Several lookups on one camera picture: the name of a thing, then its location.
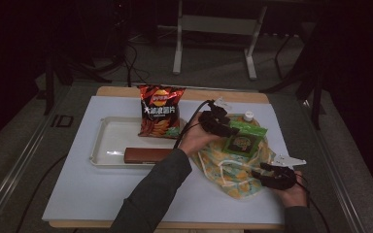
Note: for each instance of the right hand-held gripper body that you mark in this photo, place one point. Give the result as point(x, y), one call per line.
point(281, 179)

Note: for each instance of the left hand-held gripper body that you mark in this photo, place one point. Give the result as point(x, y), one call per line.
point(213, 123)

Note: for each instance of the green snack packet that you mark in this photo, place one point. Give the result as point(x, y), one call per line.
point(249, 142)

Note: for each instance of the citrus print fabric bag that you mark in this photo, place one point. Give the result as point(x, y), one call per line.
point(236, 178)

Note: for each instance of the orange black chips bag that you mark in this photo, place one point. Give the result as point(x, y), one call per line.
point(160, 111)

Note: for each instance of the white plastic tray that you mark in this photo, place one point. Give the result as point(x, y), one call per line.
point(110, 142)

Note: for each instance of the person's right hand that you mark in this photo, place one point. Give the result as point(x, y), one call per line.
point(296, 195)

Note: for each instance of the person's left hand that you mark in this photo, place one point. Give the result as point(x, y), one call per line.
point(194, 139)

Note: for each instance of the white metal stand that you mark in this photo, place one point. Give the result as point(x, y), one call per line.
point(220, 25)

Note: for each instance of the black equipment stand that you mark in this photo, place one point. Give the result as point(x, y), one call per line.
point(119, 32)

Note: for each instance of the white table board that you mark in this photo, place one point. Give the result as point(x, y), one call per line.
point(87, 194)

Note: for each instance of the metal rail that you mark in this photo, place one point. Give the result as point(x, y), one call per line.
point(13, 176)
point(336, 181)

